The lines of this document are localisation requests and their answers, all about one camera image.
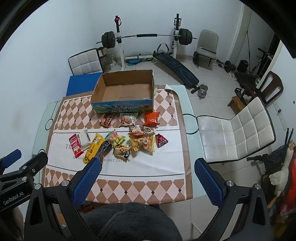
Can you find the black sit-up bench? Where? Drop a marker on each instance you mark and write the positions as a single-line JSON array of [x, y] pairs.
[[182, 69]]

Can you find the blue cushion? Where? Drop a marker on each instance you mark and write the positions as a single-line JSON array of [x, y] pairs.
[[81, 84]]

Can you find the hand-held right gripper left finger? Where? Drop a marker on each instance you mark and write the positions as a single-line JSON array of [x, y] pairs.
[[89, 180]]

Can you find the dark wooden chair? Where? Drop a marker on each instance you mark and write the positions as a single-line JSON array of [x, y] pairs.
[[275, 81]]

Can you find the dark red snack packet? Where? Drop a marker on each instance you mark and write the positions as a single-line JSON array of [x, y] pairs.
[[106, 121]]

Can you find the long barbell with black plates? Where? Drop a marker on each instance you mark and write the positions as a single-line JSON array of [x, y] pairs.
[[148, 35]]

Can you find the red strawberry snack packet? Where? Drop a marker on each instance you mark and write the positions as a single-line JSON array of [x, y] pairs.
[[75, 146]]

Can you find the small wooden stool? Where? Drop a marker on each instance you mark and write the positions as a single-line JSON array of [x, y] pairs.
[[235, 102]]

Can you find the black router antennas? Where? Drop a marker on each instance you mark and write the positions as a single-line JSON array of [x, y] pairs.
[[289, 136]]

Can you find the black bag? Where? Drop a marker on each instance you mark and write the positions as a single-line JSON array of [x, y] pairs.
[[243, 65]]

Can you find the black snack packet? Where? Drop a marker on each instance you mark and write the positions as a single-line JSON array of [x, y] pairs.
[[104, 149]]

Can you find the glass table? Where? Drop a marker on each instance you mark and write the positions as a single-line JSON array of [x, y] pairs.
[[196, 143]]

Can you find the white barbell rack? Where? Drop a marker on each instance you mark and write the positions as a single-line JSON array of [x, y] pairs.
[[119, 53]]

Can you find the teal twist disc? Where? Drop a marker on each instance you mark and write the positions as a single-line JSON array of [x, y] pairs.
[[133, 62]]

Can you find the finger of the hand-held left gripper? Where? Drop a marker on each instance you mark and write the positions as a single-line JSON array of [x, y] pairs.
[[38, 160], [10, 158]]

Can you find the chrome dumbbell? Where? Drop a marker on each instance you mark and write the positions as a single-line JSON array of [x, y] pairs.
[[201, 91]]

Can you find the long yellow snack packet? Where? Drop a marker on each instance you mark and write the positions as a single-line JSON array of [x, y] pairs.
[[93, 148]]

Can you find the colourful candy ball bag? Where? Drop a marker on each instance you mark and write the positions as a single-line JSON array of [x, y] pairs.
[[114, 138]]

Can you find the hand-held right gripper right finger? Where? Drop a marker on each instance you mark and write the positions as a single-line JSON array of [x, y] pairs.
[[208, 183]]

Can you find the black exercise machine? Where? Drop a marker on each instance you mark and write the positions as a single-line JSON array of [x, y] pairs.
[[249, 77]]

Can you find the red cloth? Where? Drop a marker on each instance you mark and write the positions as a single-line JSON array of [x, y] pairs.
[[289, 192]]

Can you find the white padded chair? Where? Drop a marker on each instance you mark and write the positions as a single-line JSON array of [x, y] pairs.
[[235, 134], [84, 61]]

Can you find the white plush goose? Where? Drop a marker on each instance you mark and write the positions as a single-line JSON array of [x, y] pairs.
[[281, 172]]

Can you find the cardboard box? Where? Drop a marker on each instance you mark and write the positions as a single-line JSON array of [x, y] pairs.
[[120, 90]]

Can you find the white red snack packet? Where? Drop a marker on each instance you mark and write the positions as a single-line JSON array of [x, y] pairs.
[[148, 130]]

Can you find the grey chair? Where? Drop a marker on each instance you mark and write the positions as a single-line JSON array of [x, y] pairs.
[[208, 40]]

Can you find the gold panda snack packet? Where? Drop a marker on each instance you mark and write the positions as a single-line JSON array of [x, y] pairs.
[[120, 151]]

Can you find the orange white snack packet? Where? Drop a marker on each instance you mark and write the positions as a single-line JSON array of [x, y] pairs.
[[137, 132]]

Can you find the small red snack packet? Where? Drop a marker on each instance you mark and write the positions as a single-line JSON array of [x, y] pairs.
[[161, 140]]

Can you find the black plate dumbbell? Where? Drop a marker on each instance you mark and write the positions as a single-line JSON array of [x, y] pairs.
[[230, 66]]

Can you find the cookie print snack packet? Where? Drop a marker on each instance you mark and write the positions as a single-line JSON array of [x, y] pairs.
[[127, 119]]

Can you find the dark fleece clothing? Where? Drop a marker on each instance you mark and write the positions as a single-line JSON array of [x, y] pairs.
[[129, 222]]

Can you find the yellow chips packet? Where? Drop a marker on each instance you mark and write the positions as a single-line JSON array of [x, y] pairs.
[[142, 142]]

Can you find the clear water jug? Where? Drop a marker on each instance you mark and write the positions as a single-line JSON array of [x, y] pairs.
[[107, 62]]

